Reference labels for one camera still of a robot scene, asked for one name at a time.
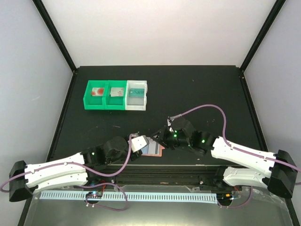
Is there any white translucent bin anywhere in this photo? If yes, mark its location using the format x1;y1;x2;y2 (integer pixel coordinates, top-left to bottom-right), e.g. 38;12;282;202
125;80;148;111

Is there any green bin middle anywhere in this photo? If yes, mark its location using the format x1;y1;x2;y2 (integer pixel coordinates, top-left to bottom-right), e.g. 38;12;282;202
105;80;127;110

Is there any left small circuit board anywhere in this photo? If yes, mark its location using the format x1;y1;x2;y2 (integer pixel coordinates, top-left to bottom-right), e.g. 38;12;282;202
86;191;103;199

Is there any brown leather card holder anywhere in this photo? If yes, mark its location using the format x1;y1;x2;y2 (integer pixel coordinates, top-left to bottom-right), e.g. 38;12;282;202
141;138;165;157

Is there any right small circuit board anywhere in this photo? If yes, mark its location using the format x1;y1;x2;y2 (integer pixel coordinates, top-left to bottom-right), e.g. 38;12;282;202
221;192;241;201

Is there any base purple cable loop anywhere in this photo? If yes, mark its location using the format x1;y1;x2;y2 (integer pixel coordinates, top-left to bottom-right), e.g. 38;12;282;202
79;182;129;211
217;186;253;210

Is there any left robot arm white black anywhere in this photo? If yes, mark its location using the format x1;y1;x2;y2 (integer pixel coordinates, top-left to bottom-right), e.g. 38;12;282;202
4;135;149;202

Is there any white blossom credit card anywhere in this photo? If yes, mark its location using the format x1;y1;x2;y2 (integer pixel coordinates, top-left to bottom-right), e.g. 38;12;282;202
110;87;125;97

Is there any green bin left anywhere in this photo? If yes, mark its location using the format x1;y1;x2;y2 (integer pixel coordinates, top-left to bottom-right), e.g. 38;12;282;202
83;80;108;110

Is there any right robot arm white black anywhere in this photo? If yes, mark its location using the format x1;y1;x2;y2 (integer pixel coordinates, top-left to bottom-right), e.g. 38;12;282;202
153;117;298;199

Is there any green bin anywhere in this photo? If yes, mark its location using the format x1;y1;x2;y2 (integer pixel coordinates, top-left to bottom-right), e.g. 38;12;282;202
83;80;108;110
105;80;127;110

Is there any right black frame post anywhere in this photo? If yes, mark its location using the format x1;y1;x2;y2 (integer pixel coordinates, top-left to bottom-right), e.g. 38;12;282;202
240;0;286;73

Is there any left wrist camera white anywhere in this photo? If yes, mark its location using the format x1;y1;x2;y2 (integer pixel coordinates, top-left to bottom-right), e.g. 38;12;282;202
128;133;149;153

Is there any red circles card in bin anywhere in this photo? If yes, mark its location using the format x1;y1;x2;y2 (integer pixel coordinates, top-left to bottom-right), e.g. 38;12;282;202
91;87;104;97

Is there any small circuit board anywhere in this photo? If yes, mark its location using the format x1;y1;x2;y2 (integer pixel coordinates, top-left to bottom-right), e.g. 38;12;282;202
221;192;241;201
86;191;103;199

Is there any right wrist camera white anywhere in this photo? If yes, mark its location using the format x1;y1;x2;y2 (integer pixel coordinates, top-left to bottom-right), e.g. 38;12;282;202
167;114;182;126

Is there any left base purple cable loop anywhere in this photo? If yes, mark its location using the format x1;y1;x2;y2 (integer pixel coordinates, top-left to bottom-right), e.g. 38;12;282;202
79;182;129;211

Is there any black frame post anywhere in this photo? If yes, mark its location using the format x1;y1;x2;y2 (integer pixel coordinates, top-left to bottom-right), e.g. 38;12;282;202
240;0;286;73
33;0;77;73

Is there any teal VIP credit card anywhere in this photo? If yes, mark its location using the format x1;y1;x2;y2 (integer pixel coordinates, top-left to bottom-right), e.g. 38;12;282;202
129;88;145;97

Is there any white slotted cable duct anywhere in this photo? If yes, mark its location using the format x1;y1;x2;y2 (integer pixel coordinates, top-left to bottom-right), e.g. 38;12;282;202
40;190;218;204

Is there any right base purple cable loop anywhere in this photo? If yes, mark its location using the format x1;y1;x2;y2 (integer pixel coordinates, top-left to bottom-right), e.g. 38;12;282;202
217;186;253;210

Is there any left black frame post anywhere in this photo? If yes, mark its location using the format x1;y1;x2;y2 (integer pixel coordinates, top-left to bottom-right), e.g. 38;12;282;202
33;0;77;73

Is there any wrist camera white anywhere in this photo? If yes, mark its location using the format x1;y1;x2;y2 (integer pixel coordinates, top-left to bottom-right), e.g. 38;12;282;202
167;114;182;126
128;133;149;153

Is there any black aluminium front rail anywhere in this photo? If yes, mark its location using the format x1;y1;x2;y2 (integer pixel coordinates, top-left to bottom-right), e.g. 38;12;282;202
35;164;283;189

